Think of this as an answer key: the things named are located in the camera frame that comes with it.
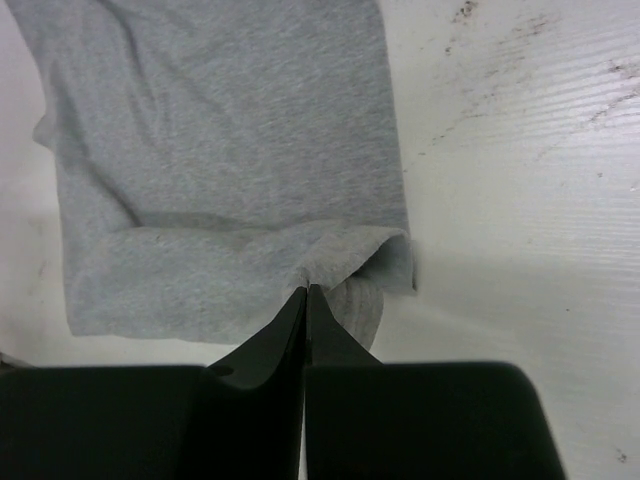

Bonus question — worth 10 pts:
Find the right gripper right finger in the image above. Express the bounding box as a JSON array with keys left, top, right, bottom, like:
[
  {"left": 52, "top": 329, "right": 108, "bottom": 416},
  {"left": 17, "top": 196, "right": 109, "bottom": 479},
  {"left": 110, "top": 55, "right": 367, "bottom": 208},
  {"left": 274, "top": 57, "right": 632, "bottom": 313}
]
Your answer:
[{"left": 305, "top": 285, "right": 565, "bottom": 479}]

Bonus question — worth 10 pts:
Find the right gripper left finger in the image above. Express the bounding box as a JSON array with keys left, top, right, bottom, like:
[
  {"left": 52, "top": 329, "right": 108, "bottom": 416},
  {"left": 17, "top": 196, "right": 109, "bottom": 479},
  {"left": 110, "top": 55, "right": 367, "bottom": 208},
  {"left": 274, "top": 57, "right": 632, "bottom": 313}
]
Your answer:
[{"left": 199, "top": 287, "right": 306, "bottom": 479}]

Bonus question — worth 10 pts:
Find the grey tank top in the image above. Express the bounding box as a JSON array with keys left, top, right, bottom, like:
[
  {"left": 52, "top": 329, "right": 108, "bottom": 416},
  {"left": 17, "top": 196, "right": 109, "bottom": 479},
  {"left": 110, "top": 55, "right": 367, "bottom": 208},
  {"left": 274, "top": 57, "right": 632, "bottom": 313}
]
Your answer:
[{"left": 8, "top": 1, "right": 413, "bottom": 348}]

